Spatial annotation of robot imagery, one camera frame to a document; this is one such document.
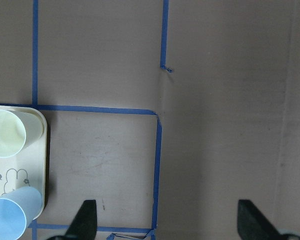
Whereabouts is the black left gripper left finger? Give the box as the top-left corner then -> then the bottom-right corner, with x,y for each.
48,200 -> 97,240

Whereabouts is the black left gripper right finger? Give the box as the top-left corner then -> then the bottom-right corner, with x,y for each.
237,199 -> 300,240

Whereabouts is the cream serving tray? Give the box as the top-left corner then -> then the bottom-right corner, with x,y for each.
0,105 -> 48,219

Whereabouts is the white plastic cup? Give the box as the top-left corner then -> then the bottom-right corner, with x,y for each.
0,109 -> 44,158

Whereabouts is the light blue plastic cup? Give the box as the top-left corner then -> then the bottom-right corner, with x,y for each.
0,186 -> 43,240

